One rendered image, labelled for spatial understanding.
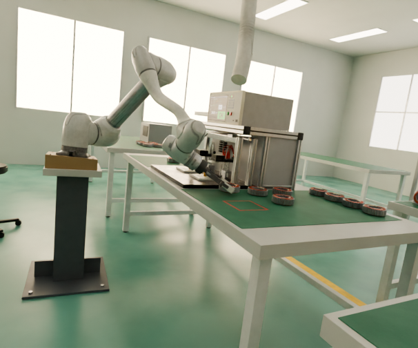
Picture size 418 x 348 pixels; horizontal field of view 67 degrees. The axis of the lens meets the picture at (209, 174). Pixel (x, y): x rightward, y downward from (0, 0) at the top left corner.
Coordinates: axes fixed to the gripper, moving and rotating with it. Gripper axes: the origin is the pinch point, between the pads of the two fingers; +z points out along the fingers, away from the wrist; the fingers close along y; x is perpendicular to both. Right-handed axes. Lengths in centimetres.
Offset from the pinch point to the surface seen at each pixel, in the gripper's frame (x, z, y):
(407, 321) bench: 9, 22, 106
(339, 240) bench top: 13, 32, 56
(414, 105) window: 343, 355, -529
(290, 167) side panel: 30, 31, -30
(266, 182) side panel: 13.5, 22.9, -23.8
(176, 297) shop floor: -79, 22, -22
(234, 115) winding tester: 34.3, -16.4, -31.4
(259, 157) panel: 22.6, 9.4, -22.7
